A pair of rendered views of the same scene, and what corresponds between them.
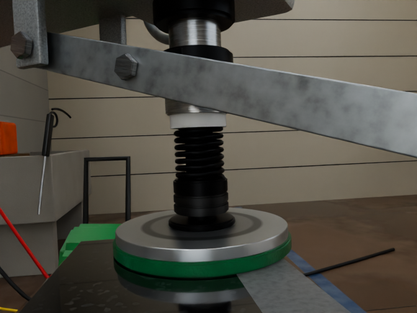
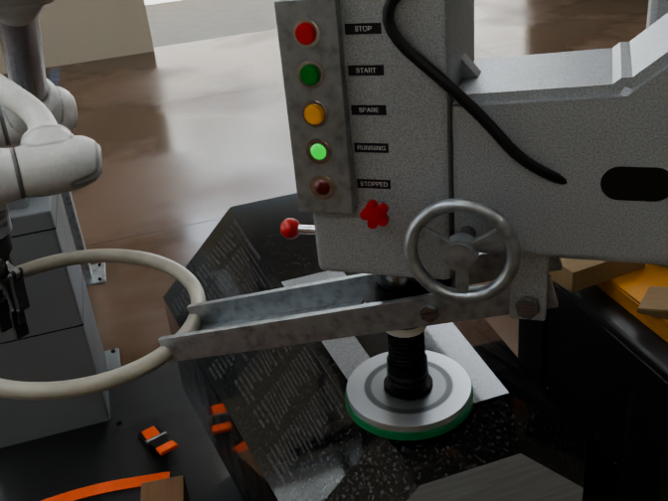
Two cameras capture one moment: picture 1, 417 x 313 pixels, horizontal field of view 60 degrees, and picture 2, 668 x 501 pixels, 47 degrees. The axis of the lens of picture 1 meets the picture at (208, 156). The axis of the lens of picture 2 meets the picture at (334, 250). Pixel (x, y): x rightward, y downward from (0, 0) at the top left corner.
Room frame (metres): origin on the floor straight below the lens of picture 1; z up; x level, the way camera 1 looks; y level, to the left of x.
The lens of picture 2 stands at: (1.48, -0.22, 1.64)
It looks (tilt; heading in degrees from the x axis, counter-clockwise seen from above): 27 degrees down; 173
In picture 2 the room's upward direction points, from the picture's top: 6 degrees counter-clockwise
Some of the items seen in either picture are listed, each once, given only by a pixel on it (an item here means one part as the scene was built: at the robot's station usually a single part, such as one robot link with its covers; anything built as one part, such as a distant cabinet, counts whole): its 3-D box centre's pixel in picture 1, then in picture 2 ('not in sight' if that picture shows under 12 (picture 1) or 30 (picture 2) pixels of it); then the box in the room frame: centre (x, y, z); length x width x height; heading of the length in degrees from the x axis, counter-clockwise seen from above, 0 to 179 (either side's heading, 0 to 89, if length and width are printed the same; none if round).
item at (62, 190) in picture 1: (39, 204); not in sight; (3.04, 1.45, 0.43); 1.30 x 0.62 x 0.86; 7
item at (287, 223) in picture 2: not in sight; (304, 229); (0.45, -0.13, 1.15); 0.08 x 0.03 x 0.03; 62
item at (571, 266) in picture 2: not in sight; (593, 260); (0.11, 0.52, 0.81); 0.20 x 0.10 x 0.05; 104
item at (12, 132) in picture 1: (2, 138); not in sight; (2.89, 1.64, 1.00); 0.50 x 0.22 x 0.33; 7
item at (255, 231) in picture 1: (201, 228); (408, 388); (0.45, 0.01, 0.82); 0.21 x 0.21 x 0.01
